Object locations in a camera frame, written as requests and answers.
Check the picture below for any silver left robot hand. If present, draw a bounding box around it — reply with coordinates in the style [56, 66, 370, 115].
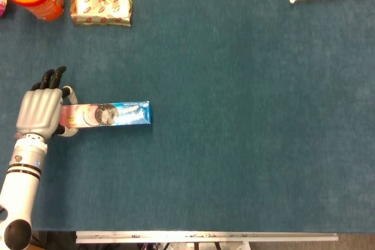
[16, 66, 79, 141]

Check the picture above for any blue cookie box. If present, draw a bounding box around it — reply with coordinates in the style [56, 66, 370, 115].
[60, 101, 153, 129]

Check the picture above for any gold foil snack package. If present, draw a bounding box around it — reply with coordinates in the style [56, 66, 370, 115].
[70, 0, 133, 28]

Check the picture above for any blue felt table cloth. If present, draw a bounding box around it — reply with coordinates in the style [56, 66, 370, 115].
[0, 0, 375, 232]

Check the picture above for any aluminium rail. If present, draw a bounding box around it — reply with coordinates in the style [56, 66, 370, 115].
[75, 231, 339, 244]

